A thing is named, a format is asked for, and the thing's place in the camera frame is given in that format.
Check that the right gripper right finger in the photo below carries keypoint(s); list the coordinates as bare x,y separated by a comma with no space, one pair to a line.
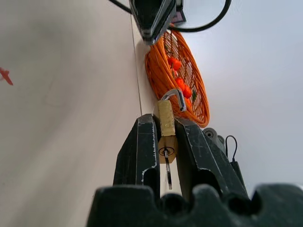
201,153

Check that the small silver key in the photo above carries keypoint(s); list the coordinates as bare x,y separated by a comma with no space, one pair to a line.
168,172

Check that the small orange tangerine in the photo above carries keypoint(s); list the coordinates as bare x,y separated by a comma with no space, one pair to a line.
180,83
187,92
174,63

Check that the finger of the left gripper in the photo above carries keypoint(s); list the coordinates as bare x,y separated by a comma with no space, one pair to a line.
151,14

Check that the small red scrap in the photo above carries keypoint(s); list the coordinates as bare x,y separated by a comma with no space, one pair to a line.
6,75

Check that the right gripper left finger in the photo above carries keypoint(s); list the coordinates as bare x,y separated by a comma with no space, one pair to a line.
137,153

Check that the small brass padlock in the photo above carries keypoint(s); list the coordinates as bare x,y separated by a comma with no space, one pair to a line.
166,118

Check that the orange woven basket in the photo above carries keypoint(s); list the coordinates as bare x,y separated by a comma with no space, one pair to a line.
156,71

